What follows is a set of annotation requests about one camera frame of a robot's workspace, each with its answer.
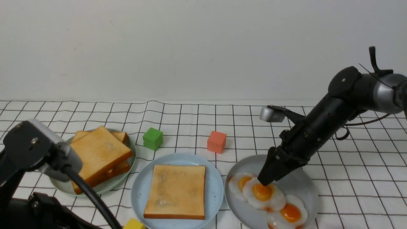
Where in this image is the white checkered tablecloth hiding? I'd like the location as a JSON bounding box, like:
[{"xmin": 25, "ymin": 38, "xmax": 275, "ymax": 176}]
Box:
[{"xmin": 0, "ymin": 101, "xmax": 407, "ymax": 229}]

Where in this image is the black cable screen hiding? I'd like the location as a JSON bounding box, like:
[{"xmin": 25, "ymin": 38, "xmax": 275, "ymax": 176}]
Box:
[
  {"xmin": 61, "ymin": 165, "xmax": 122, "ymax": 229},
  {"xmin": 335, "ymin": 46, "xmax": 395, "ymax": 141}
]

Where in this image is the fried egg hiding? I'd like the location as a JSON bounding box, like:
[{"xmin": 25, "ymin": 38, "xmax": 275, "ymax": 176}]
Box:
[
  {"xmin": 242, "ymin": 177, "xmax": 286, "ymax": 212},
  {"xmin": 228, "ymin": 171, "xmax": 255, "ymax": 202},
  {"xmin": 266, "ymin": 194, "xmax": 308, "ymax": 229}
]

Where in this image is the green cube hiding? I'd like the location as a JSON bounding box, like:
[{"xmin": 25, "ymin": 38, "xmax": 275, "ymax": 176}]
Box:
[{"xmin": 143, "ymin": 128, "xmax": 164, "ymax": 151}]

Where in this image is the black cable screen left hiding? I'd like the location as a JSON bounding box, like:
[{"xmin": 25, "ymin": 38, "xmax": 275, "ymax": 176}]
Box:
[{"xmin": 61, "ymin": 165, "xmax": 122, "ymax": 229}]

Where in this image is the orange cube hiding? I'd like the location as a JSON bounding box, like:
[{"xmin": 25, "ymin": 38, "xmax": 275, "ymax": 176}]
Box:
[{"xmin": 207, "ymin": 131, "xmax": 227, "ymax": 154}]

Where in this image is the silver wrist camera screen left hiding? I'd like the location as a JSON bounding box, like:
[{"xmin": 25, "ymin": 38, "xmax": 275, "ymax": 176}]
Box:
[{"xmin": 1, "ymin": 119, "xmax": 83, "ymax": 184}]

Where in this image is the silver wrist camera screen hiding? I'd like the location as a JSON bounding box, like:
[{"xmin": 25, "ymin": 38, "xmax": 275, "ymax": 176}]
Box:
[
  {"xmin": 259, "ymin": 105, "xmax": 305, "ymax": 124},
  {"xmin": 1, "ymin": 119, "xmax": 83, "ymax": 184}
]

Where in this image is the grey plate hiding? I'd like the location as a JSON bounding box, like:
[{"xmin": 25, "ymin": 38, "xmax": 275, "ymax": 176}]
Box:
[{"xmin": 224, "ymin": 155, "xmax": 319, "ymax": 229}]

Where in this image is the light blue plate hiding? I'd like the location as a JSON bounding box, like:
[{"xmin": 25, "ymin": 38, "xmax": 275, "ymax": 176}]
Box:
[{"xmin": 130, "ymin": 153, "xmax": 224, "ymax": 229}]

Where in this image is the black cable screen right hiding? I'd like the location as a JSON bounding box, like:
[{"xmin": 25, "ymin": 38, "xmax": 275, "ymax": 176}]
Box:
[{"xmin": 335, "ymin": 46, "xmax": 395, "ymax": 141}]

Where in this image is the green plate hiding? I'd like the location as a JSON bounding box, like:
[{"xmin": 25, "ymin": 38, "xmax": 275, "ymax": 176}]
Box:
[{"xmin": 49, "ymin": 128, "xmax": 136, "ymax": 197}]

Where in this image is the silver wrist camera screen right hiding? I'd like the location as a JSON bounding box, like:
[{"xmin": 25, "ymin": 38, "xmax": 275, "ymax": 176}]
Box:
[{"xmin": 259, "ymin": 105, "xmax": 305, "ymax": 124}]

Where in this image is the black gripper screen right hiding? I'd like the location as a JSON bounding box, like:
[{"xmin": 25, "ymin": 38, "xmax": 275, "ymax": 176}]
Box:
[{"xmin": 258, "ymin": 123, "xmax": 321, "ymax": 186}]

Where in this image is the yellow cube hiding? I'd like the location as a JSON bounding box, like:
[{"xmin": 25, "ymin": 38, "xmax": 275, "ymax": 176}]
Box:
[{"xmin": 123, "ymin": 218, "xmax": 146, "ymax": 229}]

